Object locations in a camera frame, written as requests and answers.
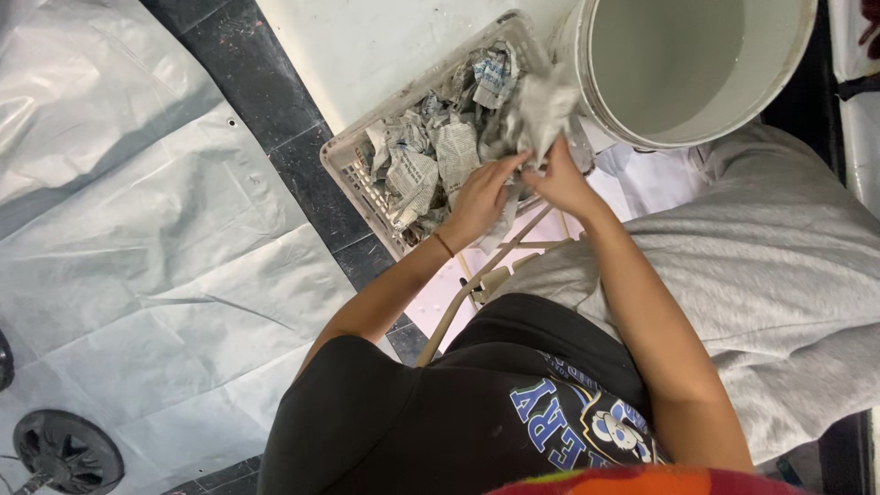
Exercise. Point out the person's right hand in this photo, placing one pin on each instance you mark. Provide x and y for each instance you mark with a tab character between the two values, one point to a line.
567	185

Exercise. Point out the person's left hand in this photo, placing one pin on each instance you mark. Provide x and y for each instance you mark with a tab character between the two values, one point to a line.
474	206

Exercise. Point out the person's left fingers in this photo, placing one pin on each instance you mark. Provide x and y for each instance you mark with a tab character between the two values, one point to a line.
498	168

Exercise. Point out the person's right fingers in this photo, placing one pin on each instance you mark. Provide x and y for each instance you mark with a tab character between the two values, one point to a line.
550	165

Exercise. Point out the grey wet newspaper wad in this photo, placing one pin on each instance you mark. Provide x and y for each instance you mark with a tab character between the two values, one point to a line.
540	110

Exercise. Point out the heap of torn newspaper scraps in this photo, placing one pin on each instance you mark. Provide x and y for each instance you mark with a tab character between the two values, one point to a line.
426	158

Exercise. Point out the white crumpled plastic sheet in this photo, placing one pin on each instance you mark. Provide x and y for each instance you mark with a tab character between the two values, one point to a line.
653	179

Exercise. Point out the beige plastic lattice basket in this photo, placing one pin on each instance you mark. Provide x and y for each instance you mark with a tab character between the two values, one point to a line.
357	179

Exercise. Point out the white plastic bucket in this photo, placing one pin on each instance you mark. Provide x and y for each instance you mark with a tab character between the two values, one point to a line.
687	69

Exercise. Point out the grey sweatpants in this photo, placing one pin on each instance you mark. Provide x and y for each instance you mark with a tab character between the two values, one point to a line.
770	275

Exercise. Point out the black printed t-shirt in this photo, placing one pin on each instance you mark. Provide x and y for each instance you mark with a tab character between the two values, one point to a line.
447	412

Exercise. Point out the red orange patterned cloth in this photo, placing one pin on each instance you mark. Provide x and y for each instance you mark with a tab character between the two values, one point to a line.
646	481

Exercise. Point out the white plastic tarp sheet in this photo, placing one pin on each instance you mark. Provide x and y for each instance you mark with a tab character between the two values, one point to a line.
151	240

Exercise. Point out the black round fan base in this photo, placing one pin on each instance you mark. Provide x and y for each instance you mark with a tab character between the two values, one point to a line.
69	450

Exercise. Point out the black rounded object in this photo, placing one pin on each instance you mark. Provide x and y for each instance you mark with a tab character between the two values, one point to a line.
4	361

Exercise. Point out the beige metal folding chair frame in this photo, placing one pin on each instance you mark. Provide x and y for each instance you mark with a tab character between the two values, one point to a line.
474	285

